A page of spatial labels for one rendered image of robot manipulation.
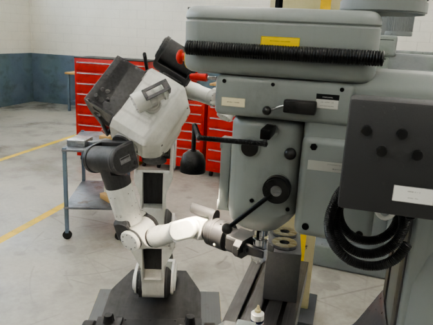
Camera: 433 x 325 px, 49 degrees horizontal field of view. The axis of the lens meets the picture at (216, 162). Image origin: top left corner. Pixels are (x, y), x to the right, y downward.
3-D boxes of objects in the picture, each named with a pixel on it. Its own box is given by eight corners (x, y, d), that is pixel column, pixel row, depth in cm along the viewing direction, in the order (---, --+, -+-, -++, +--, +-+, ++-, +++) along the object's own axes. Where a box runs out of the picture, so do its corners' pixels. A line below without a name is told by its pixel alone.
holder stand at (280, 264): (261, 299, 167) (266, 247, 162) (265, 270, 188) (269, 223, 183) (296, 303, 166) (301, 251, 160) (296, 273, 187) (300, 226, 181)
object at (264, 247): (253, 253, 140) (254, 235, 139) (269, 256, 139) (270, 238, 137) (249, 260, 136) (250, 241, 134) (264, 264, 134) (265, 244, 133)
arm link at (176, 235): (197, 236, 143) (165, 244, 151) (214, 232, 150) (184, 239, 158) (192, 216, 144) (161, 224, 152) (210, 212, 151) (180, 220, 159)
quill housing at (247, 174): (221, 232, 127) (227, 115, 119) (239, 207, 146) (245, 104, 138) (292, 243, 122) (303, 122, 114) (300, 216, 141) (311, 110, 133)
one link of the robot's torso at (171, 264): (137, 278, 240) (137, 254, 236) (176, 278, 241) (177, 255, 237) (131, 300, 220) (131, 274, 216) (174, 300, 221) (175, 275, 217)
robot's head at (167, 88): (139, 94, 153) (138, 86, 146) (163, 82, 155) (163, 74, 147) (149, 110, 153) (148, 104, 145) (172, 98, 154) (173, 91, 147)
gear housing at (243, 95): (212, 114, 118) (214, 73, 115) (236, 102, 141) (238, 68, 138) (350, 127, 109) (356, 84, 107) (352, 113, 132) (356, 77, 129)
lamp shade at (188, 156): (179, 167, 137) (180, 146, 135) (203, 167, 138) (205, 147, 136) (180, 174, 130) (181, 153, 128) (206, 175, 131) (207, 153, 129)
